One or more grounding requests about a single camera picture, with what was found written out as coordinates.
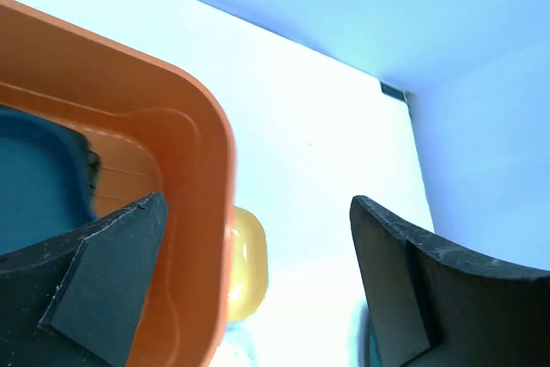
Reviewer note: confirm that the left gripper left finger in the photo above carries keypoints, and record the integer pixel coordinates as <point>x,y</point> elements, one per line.
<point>76,299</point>

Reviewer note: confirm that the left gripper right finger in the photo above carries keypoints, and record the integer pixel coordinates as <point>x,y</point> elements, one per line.
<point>433,302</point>

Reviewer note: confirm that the dark blue leaf plate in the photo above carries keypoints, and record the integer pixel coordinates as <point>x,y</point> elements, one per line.
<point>44,186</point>

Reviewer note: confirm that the teal square large plate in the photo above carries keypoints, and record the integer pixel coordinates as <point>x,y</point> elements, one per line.
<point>374,357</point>

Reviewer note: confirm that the amber black-rimmed square plate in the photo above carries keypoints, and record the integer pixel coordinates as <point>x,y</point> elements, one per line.
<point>93,162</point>

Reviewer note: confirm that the orange plastic bin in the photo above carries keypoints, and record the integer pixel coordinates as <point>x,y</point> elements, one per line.
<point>156,128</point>

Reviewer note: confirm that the clear glass round plate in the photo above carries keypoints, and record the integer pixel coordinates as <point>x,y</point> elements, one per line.
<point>236,348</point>

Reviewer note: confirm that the yellow square small plate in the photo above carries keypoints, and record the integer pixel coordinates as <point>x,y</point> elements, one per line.
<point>249,276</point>

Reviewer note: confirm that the aluminium table frame rail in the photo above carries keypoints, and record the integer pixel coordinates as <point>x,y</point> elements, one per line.
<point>397,94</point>

